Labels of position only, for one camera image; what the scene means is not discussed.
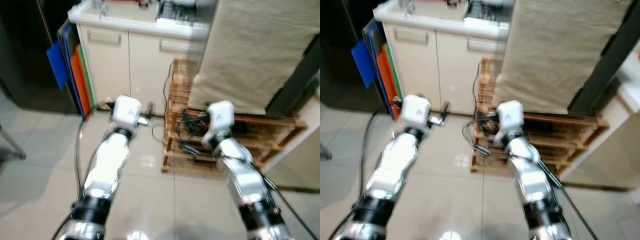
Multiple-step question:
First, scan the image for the black mini fridge door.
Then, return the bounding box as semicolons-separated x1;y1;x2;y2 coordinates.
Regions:
265;34;321;118
567;0;640;117

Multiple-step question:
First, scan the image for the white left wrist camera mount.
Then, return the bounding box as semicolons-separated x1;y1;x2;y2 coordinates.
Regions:
401;95;433;133
111;96;143;132

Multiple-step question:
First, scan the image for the thin black power cable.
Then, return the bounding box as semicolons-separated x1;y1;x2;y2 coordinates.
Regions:
462;62;481;138
150;62;173;143

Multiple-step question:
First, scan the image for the beige cloth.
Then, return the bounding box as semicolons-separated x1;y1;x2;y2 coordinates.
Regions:
492;0;633;115
187;0;321;116

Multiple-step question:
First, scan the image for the silver cabinet door handle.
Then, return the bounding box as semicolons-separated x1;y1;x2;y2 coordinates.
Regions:
467;39;506;53
160;40;203;53
87;31;122;45
393;27;429;43

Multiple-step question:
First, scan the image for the cream kitchen base cabinet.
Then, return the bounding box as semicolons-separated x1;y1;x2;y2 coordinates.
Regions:
372;0;516;116
67;0;218;117

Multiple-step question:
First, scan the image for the white side counter unit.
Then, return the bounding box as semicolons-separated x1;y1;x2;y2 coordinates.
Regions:
250;75;321;193
555;40;640;191

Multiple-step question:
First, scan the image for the bright blue board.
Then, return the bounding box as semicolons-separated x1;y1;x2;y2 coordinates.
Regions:
46;40;71;91
351;39;377;90

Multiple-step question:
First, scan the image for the black glossy tall appliance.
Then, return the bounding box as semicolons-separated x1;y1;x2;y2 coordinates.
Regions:
320;0;386;113
0;0;81;115

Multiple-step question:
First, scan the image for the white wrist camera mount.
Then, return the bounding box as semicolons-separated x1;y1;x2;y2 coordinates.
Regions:
401;95;433;133
202;100;236;146
495;100;525;147
111;96;143;132

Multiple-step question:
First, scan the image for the steel gas hob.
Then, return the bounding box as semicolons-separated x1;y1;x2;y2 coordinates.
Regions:
462;0;506;23
156;0;201;26

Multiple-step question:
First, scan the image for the wooden wine rack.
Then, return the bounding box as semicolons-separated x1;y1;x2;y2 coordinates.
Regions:
470;56;610;176
161;57;308;176

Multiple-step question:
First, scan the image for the green board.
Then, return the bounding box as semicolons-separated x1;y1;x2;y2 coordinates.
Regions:
77;44;96;111
384;42;403;101

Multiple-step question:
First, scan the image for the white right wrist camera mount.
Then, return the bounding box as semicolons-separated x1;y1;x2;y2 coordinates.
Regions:
495;100;525;147
202;100;236;146

